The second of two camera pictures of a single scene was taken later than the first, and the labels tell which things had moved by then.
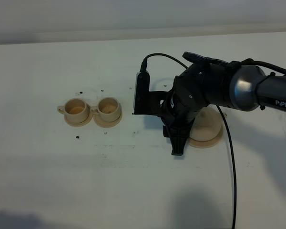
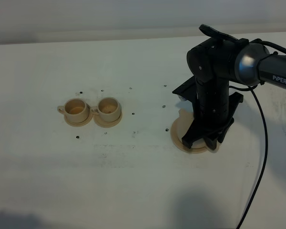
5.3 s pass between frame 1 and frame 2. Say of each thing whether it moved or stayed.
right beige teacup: stayed
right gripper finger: moved
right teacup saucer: stayed
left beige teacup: stayed
